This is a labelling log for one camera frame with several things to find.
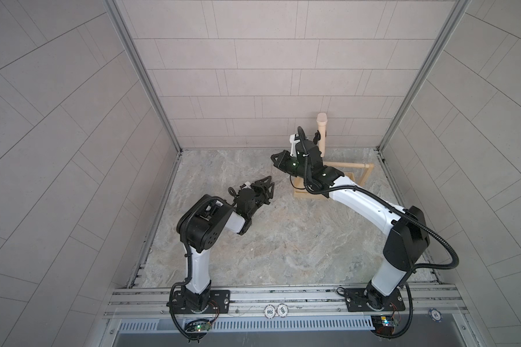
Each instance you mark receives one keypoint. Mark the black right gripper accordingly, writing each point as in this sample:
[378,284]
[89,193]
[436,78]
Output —
[282,163]

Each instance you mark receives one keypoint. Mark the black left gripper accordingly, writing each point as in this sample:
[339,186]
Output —
[257,189]

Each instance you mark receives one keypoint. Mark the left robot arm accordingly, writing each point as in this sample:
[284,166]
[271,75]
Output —
[200,228]

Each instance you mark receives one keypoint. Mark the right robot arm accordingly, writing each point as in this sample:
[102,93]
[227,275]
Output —
[406,238]

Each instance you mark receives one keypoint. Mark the wooden jewelry display stand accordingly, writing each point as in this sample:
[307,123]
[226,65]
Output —
[358,172]

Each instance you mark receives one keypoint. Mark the beige microphone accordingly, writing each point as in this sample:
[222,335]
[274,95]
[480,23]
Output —
[322,121]

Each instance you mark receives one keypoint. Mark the left green circuit board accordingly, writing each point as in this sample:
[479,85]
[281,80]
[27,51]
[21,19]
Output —
[199,326]

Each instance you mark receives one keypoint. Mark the green circuit board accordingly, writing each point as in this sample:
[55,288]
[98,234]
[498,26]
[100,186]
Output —
[385,324]
[199,326]

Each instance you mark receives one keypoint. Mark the ventilation grille strip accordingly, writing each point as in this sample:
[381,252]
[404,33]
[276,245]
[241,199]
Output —
[241,324]

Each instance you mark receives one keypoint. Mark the right green circuit board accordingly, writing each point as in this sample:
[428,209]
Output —
[385,324]

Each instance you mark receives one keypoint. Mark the blue poker chip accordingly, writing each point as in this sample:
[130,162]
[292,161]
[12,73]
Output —
[435,315]

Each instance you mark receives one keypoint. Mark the aluminium corner profile right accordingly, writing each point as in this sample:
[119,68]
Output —
[450,24]

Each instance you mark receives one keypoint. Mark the aluminium corner profile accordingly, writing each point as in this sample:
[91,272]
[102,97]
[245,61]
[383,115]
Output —
[450,24]
[123,32]

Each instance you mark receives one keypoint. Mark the aluminium corner profile left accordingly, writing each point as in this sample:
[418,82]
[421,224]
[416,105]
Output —
[123,32]

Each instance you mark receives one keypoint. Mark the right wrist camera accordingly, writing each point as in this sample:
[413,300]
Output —
[294,140]

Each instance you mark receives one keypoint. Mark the right poker chip on rail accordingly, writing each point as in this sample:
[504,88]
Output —
[282,310]

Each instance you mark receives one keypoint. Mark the poker chip on rail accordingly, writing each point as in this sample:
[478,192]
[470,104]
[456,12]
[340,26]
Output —
[270,311]
[282,310]

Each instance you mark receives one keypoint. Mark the left poker chip on rail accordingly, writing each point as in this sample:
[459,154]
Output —
[270,311]

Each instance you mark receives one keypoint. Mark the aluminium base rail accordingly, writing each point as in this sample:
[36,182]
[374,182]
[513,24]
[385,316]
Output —
[250,301]

